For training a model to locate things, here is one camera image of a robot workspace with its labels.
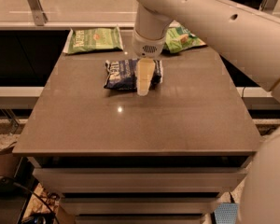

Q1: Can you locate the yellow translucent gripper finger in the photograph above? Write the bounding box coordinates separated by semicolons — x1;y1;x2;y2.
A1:
136;58;155;96

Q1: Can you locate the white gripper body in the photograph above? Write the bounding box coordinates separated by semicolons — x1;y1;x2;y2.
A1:
132;30;165;58

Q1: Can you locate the blue chip bag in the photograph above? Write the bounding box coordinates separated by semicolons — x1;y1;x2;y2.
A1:
104;59;163;91

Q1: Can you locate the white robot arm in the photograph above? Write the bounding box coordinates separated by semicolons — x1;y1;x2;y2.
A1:
133;0;280;224

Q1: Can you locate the light green chip bag right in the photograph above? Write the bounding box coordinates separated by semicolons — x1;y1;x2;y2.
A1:
163;26;205;54

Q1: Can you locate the green chip bag left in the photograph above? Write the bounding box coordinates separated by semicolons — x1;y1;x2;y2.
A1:
63;27;123;55

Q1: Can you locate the grey drawer cabinet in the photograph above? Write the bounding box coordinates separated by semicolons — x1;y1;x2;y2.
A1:
12;28;262;224

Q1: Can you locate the blue perforated box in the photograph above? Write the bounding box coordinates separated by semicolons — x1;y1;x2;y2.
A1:
214;203;238;224

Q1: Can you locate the metal railing post left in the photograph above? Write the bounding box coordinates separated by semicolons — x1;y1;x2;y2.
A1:
27;0;48;26

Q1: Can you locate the black cable left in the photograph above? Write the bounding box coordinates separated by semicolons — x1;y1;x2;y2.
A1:
0;175;61;224

